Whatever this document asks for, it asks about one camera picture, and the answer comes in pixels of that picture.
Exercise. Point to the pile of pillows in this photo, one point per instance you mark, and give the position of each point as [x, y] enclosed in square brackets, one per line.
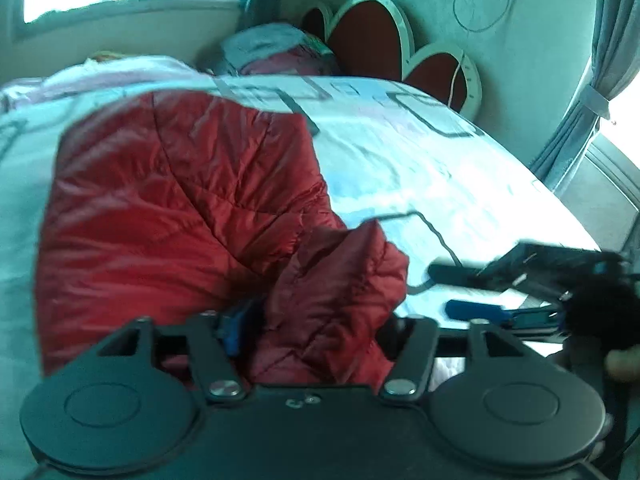
[270, 50]

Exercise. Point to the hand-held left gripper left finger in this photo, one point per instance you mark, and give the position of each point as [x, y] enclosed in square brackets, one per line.
[234, 332]

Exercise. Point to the person's right hand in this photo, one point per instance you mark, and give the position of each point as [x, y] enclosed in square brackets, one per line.
[624, 362]

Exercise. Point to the teal curtain with tieback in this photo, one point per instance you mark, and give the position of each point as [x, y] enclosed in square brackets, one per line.
[585, 85]

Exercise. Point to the red down jacket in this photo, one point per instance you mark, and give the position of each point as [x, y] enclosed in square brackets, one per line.
[150, 210]

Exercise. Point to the bed with patterned sheet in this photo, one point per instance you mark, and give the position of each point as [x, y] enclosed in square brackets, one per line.
[425, 170]

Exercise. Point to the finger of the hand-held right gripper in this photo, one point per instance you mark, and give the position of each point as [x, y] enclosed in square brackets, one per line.
[460, 275]
[475, 310]

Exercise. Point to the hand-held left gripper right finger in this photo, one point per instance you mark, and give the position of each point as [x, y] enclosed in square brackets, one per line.
[415, 360]

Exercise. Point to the red and white headboard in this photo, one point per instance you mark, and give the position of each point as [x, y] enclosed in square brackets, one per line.
[370, 35]

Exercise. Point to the pink folded blanket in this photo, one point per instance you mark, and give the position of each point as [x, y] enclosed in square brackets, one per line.
[125, 72]

